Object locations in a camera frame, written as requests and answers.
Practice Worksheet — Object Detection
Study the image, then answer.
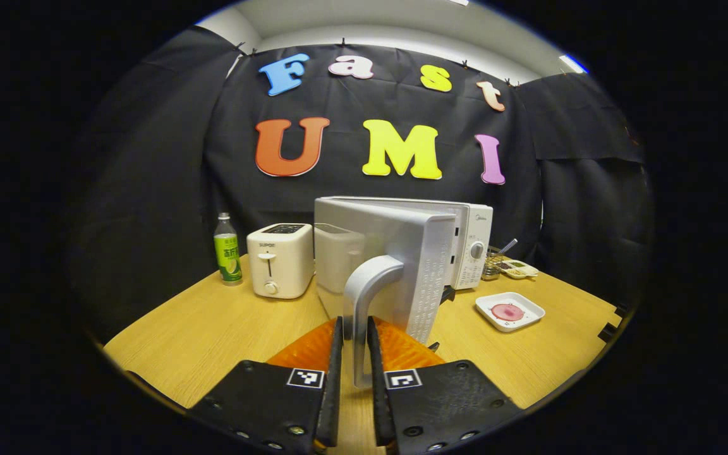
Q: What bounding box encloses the pink ham slice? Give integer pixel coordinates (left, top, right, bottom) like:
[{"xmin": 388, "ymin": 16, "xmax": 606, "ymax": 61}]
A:
[{"xmin": 490, "ymin": 303, "xmax": 526, "ymax": 322}]

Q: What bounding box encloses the black backdrop cloth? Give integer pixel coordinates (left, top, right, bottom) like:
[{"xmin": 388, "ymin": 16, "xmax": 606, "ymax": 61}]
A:
[{"xmin": 70, "ymin": 25, "xmax": 655, "ymax": 329}]

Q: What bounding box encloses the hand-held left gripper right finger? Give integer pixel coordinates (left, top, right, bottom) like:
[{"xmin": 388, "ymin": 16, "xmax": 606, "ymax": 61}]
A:
[{"xmin": 367, "ymin": 315, "xmax": 524, "ymax": 455}]

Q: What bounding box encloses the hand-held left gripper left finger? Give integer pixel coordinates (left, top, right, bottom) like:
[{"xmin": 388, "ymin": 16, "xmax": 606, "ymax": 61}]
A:
[{"xmin": 186, "ymin": 316, "xmax": 344, "ymax": 455}]

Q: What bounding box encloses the green label drink bottle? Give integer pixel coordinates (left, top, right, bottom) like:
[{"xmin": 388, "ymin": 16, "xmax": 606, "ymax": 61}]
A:
[{"xmin": 214, "ymin": 213, "xmax": 244, "ymax": 287}]

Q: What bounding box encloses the white microwave oven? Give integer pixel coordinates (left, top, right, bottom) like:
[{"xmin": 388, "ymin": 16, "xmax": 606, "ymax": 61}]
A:
[{"xmin": 313, "ymin": 196, "xmax": 494, "ymax": 389}]

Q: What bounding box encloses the white toaster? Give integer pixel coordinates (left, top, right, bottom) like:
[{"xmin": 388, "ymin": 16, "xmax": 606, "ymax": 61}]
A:
[{"xmin": 246, "ymin": 222, "xmax": 315, "ymax": 300}]

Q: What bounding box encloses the small white snack dish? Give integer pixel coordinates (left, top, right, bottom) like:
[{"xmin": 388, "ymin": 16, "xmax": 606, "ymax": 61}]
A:
[{"xmin": 497, "ymin": 258, "xmax": 539, "ymax": 280}]

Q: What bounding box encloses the small clear container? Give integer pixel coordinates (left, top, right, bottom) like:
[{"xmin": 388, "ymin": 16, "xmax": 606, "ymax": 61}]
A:
[{"xmin": 482, "ymin": 239, "xmax": 519, "ymax": 282}]

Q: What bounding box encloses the white square plate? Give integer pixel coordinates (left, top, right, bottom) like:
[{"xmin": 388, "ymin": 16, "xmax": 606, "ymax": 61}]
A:
[{"xmin": 475, "ymin": 292, "xmax": 546, "ymax": 333}]

